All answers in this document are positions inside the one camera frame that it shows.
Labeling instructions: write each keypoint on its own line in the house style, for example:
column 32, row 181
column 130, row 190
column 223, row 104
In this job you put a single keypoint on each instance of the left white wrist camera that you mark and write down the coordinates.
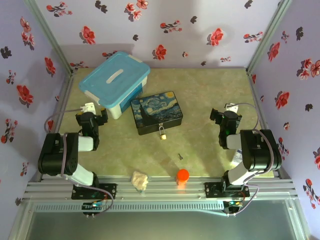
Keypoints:
column 88, row 107

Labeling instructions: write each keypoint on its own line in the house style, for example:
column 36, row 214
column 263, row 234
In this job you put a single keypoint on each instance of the white plastic packet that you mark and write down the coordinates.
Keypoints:
column 237, row 158

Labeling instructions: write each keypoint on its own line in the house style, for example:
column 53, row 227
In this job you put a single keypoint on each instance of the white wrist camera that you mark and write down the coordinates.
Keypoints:
column 88, row 107
column 231, row 108

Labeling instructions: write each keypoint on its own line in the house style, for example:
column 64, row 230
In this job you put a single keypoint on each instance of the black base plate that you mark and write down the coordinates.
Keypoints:
column 110, row 191
column 212, row 190

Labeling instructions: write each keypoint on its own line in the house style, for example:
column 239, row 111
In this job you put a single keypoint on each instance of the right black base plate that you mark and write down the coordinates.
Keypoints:
column 212, row 190

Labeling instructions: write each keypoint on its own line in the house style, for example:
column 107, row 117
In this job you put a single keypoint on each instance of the small circuit board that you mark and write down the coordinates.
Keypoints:
column 93, row 205
column 233, row 203

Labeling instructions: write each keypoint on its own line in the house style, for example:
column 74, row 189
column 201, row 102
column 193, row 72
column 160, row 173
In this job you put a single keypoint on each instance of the blue lid plastic storage box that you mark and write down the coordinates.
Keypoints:
column 112, row 75

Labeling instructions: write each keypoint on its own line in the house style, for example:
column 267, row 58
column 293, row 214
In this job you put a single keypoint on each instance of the aluminium frame rail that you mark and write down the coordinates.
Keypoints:
column 162, row 190

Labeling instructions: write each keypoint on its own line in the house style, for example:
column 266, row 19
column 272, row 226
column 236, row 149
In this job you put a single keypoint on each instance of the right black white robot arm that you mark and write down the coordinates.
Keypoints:
column 257, row 150

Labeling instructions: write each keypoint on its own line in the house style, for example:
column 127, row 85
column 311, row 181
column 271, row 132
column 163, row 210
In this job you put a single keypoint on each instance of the aluminium corner post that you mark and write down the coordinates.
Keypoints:
column 50, row 40
column 270, row 37

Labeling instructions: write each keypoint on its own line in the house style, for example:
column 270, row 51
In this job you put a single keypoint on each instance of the starry night tin box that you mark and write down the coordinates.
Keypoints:
column 155, row 107

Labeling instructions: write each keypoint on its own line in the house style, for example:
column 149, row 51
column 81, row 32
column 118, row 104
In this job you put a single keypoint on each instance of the left aluminium corner post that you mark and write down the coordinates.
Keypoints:
column 50, row 40

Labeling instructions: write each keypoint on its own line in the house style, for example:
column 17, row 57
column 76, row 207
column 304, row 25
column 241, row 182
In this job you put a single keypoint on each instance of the small brass padlock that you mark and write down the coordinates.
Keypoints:
column 163, row 136

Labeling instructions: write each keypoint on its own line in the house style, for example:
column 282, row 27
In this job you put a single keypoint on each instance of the right small circuit board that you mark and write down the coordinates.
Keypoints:
column 233, row 203

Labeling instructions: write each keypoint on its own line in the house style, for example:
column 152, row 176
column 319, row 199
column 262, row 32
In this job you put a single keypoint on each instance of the right aluminium corner post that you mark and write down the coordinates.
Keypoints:
column 270, row 37

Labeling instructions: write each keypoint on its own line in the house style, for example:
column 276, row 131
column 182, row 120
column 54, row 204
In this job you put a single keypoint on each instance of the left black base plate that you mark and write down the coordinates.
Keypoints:
column 110, row 191

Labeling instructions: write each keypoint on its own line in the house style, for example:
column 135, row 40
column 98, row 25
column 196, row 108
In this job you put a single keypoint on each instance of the small dark key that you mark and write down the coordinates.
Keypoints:
column 180, row 156

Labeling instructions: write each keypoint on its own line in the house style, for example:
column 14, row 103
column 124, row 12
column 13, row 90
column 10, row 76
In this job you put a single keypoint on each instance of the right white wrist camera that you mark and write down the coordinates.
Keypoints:
column 231, row 108

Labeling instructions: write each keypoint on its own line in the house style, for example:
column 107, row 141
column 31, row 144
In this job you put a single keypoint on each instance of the crumpled beige paper ball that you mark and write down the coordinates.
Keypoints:
column 138, row 180

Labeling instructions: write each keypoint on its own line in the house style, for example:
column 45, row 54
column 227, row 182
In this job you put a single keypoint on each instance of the orange capped bottle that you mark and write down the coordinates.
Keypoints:
column 183, row 175

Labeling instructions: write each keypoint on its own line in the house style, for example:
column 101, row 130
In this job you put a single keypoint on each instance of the left small circuit board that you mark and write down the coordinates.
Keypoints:
column 93, row 205

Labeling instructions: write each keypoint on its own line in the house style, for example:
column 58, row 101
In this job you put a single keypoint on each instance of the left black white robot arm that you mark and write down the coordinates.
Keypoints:
column 57, row 155

